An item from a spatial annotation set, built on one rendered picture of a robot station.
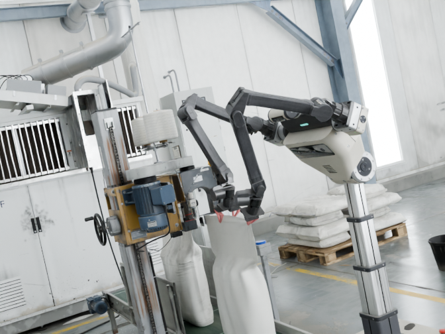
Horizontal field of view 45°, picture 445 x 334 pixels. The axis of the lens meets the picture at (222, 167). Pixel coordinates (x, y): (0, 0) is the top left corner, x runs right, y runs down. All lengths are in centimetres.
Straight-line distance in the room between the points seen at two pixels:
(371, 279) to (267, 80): 566
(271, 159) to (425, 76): 358
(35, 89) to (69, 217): 129
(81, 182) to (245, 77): 334
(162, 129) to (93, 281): 319
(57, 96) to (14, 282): 181
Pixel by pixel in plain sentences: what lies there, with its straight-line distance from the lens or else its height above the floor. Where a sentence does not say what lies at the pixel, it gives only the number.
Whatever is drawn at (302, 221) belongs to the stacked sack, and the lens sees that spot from 581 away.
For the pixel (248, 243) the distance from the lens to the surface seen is 266.
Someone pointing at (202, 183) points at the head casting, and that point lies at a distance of 308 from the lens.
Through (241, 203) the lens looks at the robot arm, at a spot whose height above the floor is 118.
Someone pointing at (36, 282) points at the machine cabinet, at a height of 48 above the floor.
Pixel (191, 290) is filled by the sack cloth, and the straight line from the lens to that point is 339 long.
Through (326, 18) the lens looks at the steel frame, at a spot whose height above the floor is 298.
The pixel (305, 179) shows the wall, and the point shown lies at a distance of 841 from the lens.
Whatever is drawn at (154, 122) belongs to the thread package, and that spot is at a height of 163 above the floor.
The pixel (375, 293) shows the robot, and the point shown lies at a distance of 291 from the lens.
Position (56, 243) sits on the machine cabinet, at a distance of 563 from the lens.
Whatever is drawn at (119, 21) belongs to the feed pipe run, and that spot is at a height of 277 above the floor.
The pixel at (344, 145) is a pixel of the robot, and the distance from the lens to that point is 259.
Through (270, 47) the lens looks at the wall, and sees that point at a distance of 836.
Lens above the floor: 148
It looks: 3 degrees down
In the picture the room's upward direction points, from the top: 12 degrees counter-clockwise
